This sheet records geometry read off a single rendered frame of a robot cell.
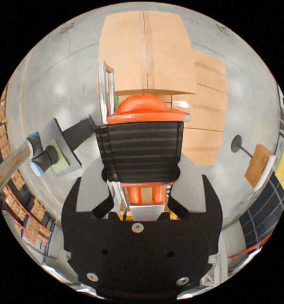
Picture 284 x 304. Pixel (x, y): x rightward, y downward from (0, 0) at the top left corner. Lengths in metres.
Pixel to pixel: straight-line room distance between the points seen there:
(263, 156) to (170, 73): 1.65
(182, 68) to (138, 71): 0.18
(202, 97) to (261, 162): 1.33
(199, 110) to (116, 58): 0.74
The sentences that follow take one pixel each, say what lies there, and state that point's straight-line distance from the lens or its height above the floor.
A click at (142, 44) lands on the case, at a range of 0.49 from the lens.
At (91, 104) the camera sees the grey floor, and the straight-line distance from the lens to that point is 1.53.
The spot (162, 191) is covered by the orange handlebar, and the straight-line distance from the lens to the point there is 0.16.
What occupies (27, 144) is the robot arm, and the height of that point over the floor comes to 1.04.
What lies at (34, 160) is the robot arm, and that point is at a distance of 0.91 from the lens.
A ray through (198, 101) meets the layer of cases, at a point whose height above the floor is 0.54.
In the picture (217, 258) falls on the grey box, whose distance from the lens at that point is 1.65.
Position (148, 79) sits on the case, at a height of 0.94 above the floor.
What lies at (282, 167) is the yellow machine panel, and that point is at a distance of 7.31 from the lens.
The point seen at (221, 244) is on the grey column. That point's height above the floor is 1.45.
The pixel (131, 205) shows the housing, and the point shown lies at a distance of 0.18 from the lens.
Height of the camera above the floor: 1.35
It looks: 60 degrees down
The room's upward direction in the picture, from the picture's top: 179 degrees counter-clockwise
